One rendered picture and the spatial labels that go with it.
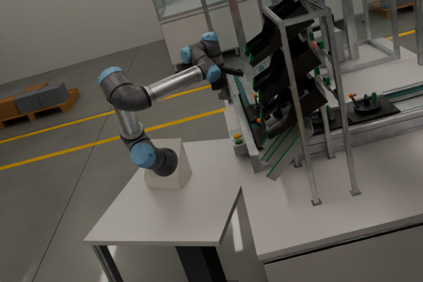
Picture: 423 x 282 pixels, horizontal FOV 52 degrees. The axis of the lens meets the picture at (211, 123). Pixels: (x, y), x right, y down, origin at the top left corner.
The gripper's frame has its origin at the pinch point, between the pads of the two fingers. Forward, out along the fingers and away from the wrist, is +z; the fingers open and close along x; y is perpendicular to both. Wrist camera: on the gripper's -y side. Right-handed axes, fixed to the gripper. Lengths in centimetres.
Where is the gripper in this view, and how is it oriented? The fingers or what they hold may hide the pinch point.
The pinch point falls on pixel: (230, 100)
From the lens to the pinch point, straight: 215.4
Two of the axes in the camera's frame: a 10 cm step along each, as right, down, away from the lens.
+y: -9.6, 2.6, 0.5
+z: 2.6, 8.8, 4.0
